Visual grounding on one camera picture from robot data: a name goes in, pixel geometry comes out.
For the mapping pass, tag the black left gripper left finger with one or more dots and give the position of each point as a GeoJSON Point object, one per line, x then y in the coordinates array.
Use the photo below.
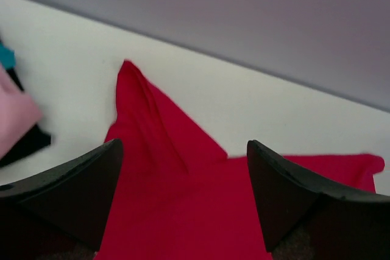
{"type": "Point", "coordinates": [61, 213]}

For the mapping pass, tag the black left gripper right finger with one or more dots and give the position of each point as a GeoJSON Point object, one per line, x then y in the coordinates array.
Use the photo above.
{"type": "Point", "coordinates": [304, 215]}

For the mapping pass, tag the red t-shirt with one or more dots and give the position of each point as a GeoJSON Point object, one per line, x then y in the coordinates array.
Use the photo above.
{"type": "Point", "coordinates": [179, 194]}

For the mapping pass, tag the black folded t-shirt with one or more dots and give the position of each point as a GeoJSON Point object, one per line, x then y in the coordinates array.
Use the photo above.
{"type": "Point", "coordinates": [34, 140]}

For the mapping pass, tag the pink folded t-shirt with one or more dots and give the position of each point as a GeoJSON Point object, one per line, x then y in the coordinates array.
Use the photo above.
{"type": "Point", "coordinates": [19, 113]}

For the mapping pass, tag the teal folded t-shirt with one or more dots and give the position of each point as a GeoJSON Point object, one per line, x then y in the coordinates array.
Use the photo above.
{"type": "Point", "coordinates": [7, 57]}

